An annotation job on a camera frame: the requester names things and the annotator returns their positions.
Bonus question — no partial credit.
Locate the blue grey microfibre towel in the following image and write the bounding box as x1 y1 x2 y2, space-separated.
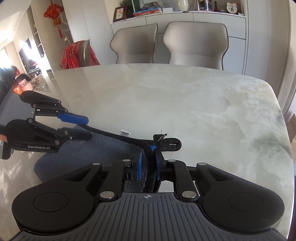
34 125 182 193

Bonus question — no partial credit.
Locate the chair with red cloth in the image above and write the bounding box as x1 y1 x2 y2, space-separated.
59 40 100 70

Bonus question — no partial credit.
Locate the beige chair left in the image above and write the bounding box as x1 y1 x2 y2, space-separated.
110 24 158 64

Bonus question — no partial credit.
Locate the beige chair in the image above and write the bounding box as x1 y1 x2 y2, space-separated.
110 24 158 64
163 21 229 70

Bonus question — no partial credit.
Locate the red Chinese knot ornament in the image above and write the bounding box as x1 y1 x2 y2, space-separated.
44 0 64 38

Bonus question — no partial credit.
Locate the framed picture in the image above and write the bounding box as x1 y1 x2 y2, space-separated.
113 6 127 23

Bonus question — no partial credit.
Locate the cardboard box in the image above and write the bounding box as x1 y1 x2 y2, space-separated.
287 114 296 143

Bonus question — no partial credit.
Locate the white sideboard cabinet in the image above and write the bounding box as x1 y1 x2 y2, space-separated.
111 11 246 74

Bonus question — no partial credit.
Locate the beige chair right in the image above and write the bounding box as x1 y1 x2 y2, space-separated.
163 21 229 70

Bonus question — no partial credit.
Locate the stack of books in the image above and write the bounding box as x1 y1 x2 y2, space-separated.
133 8 162 17

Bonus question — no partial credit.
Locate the white vase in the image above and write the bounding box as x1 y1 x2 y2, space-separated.
178 0 189 12

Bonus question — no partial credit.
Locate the white alarm clock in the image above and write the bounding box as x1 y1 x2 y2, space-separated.
226 3 238 14

